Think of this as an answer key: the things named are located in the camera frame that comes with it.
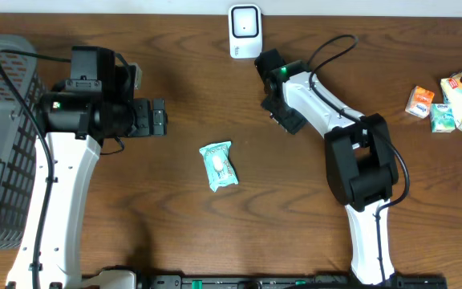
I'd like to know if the green Zappy wipes pack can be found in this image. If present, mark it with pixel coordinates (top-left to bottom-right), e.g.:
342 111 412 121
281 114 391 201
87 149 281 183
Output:
199 141 238 192

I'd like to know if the small orange tissue pack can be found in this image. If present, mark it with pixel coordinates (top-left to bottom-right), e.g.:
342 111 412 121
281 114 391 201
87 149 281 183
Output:
405 86 435 119

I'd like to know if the small teal tissue pack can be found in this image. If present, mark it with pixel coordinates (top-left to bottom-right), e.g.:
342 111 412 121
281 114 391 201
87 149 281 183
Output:
430 104 456 132

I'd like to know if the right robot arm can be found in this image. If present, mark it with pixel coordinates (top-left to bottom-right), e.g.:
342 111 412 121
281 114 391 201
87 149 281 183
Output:
254 49 399 285

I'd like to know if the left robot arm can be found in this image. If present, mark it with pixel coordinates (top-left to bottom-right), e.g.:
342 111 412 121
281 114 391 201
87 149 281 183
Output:
6 46 168 288

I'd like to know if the white barcode scanner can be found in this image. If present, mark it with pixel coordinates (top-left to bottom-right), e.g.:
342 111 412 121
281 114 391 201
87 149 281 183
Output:
228 4 262 59

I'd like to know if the grey plastic mesh basket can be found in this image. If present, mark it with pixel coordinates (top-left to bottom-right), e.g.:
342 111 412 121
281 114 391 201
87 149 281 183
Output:
0 35 47 250

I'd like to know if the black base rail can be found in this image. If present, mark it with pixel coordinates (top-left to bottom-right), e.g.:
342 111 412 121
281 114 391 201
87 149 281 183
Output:
82 273 449 289

